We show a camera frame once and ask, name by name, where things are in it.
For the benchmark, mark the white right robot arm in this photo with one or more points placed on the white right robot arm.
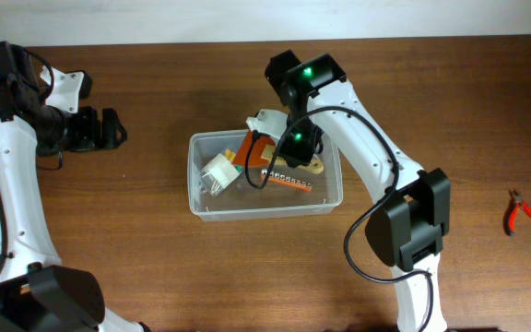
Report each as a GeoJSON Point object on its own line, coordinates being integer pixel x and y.
{"type": "Point", "coordinates": [409, 218]}

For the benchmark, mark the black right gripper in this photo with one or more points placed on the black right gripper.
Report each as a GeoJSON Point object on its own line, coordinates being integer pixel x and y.
{"type": "Point", "coordinates": [301, 153]}

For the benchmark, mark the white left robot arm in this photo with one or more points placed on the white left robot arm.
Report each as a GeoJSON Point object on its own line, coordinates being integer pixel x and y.
{"type": "Point", "coordinates": [42, 114]}

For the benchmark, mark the red scraper with wooden handle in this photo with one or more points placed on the red scraper with wooden handle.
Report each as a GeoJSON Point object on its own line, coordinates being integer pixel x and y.
{"type": "Point", "coordinates": [260, 154]}

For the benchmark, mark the clear plastic container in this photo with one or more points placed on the clear plastic container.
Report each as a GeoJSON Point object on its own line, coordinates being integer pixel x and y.
{"type": "Point", "coordinates": [241, 201]}

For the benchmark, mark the clear case of coloured bits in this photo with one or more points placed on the clear case of coloured bits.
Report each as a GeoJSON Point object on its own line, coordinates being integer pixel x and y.
{"type": "Point", "coordinates": [220, 172]}

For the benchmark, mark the orange socket rail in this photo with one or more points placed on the orange socket rail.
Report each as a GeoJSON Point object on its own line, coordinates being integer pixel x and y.
{"type": "Point", "coordinates": [280, 178]}

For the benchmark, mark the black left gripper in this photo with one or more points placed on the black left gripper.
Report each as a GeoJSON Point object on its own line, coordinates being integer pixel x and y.
{"type": "Point", "coordinates": [90, 138]}

